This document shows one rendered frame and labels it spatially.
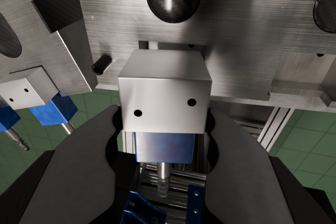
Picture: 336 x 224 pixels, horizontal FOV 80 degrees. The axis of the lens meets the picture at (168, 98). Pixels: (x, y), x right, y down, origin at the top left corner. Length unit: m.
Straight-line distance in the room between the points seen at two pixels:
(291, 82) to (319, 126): 1.36
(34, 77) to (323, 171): 1.87
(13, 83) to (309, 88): 0.29
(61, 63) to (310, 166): 1.77
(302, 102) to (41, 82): 0.33
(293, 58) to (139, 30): 0.13
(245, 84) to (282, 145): 1.46
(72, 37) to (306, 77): 0.24
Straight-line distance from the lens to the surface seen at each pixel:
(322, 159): 1.81
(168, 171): 0.18
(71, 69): 0.25
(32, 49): 0.27
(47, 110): 0.30
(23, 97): 0.28
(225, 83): 0.18
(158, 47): 0.19
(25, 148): 0.41
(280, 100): 0.31
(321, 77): 0.23
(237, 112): 1.09
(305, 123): 1.52
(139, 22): 0.16
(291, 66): 0.21
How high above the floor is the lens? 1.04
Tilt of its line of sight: 53 degrees down
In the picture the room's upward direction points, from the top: 165 degrees counter-clockwise
